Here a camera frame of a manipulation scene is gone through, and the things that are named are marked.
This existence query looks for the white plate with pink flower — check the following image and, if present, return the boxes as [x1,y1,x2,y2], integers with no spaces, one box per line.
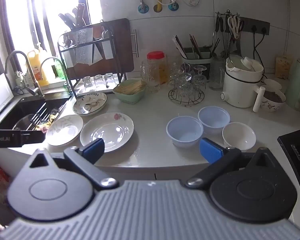
[79,112,135,153]

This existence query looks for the bundle of brown chopsticks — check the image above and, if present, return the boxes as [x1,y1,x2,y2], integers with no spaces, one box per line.
[189,34,203,55]

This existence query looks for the green chopstick holder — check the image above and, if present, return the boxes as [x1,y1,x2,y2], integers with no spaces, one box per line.
[181,47,213,67]

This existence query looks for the round wire glass rack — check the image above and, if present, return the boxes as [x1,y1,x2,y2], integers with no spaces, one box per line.
[168,89,205,107]

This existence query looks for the black metal dish rack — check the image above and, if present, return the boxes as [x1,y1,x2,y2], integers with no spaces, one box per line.
[57,20,128,98]

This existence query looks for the clear jar with red lid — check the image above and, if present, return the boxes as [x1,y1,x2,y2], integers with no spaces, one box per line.
[147,51,168,85]

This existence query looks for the white electric cooking pot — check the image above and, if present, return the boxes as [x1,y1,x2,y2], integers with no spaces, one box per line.
[220,54,265,112]

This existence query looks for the tall grey pull-out faucet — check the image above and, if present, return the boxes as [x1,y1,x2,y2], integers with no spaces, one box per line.
[4,50,45,98]

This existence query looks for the clear cut glass tumbler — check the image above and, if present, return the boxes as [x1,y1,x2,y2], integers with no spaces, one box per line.
[175,72,193,100]

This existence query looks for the green plastic basket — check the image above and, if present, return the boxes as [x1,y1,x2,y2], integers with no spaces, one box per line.
[112,79,147,103]

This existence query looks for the floral bowl with dark contents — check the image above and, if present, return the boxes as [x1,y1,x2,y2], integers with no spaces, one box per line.
[259,85,287,113]

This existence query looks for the clear stemmed glass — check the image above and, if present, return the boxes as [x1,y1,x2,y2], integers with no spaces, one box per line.
[192,65,207,90]

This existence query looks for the yellow sponge pack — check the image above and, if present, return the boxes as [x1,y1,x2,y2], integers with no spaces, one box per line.
[275,54,293,79]

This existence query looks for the black handled knife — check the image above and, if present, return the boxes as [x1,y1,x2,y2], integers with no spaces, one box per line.
[58,12,74,29]

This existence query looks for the black induction cooker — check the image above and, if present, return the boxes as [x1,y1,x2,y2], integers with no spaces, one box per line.
[277,127,300,205]

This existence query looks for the tall ribbed glass pitcher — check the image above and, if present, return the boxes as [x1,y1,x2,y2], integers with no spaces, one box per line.
[209,56,225,90]

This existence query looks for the glass mug with handle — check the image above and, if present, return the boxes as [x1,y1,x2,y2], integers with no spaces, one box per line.
[140,59,163,93]

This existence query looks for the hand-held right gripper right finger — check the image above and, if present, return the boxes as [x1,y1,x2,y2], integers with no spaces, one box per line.
[184,137,276,190]

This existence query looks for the yellow detergent bottle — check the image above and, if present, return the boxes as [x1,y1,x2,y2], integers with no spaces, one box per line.
[27,42,55,87]

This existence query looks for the pale blue plastic bowl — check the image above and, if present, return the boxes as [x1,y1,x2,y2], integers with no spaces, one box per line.
[166,116,204,148]
[197,106,231,135]

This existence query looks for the yellow dish cloth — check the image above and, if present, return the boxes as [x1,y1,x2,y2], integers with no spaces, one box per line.
[46,115,59,128]

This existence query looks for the black wall power strip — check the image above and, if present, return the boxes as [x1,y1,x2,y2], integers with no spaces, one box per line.
[240,17,270,34]

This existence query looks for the pile of wooden sticks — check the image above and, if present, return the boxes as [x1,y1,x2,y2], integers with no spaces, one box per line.
[115,79,145,95]

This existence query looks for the green bottle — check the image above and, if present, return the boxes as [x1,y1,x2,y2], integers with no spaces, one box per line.
[54,59,67,79]

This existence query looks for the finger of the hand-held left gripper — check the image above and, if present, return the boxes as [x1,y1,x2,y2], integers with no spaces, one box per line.
[20,130,44,145]

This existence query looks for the chrome gooseneck faucet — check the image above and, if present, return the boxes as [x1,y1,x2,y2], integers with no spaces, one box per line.
[39,57,73,93]

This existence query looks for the dark brown cutting board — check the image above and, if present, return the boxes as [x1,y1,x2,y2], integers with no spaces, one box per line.
[65,18,139,80]

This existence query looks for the white round dish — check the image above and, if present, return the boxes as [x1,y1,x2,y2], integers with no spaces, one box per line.
[264,79,282,90]

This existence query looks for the plain white ceramic bowl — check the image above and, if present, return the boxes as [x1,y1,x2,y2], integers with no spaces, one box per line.
[222,122,257,151]

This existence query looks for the black sink drain rack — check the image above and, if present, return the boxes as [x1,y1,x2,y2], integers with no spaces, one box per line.
[25,101,68,132]

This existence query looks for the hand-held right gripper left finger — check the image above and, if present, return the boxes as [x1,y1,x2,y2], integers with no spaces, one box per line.
[29,138,118,191]

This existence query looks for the bundle of white chopsticks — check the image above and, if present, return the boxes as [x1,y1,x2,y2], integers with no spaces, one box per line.
[172,35,188,58]

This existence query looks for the black kitchen sink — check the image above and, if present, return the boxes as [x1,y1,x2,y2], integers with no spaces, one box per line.
[0,94,73,133]

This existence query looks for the wall utensil rail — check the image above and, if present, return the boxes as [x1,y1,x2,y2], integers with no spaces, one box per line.
[215,10,242,18]

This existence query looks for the white handled scissors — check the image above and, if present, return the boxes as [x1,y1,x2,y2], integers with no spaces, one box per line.
[227,15,242,39]

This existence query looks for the clear drinking glass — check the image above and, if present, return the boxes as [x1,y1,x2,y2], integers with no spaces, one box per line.
[82,76,97,92]
[104,73,115,88]
[93,74,106,89]

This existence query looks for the black power cord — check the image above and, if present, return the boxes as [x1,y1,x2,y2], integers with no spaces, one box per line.
[251,26,268,80]

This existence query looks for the window frame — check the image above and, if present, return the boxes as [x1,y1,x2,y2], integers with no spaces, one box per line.
[0,0,100,63]

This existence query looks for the white plate with grey leaf print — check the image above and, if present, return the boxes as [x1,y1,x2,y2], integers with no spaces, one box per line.
[45,114,84,146]

